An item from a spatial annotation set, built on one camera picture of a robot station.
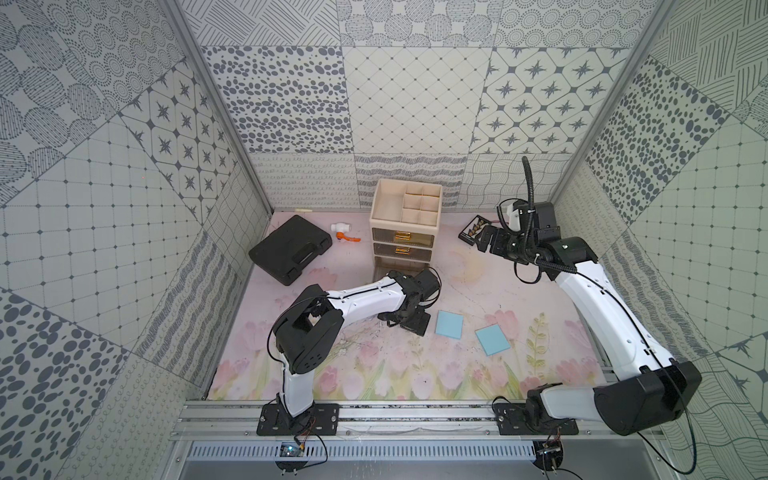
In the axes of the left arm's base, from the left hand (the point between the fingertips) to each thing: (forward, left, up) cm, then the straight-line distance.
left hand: (417, 329), depth 85 cm
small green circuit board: (-29, +32, -6) cm, 43 cm away
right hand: (+15, -19, +21) cm, 32 cm away
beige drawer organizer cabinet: (+26, +5, +19) cm, 33 cm away
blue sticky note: (+4, -10, -5) cm, 12 cm away
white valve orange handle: (+39, +28, 0) cm, 48 cm away
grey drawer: (+22, +1, +8) cm, 23 cm away
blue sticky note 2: (0, -23, -5) cm, 24 cm away
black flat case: (+27, +46, +1) cm, 53 cm away
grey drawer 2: (+24, +11, -3) cm, 27 cm away
